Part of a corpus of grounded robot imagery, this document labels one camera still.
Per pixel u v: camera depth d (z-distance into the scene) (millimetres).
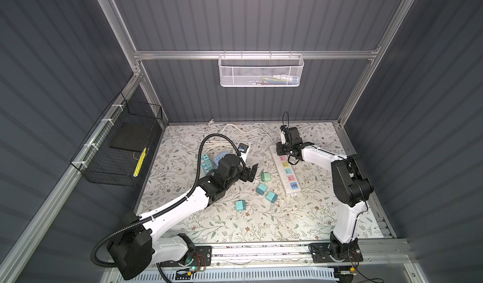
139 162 694
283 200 888
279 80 917
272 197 867
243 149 668
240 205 846
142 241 394
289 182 916
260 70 1238
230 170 582
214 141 1075
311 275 702
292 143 787
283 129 910
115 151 722
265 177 939
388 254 738
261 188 907
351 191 518
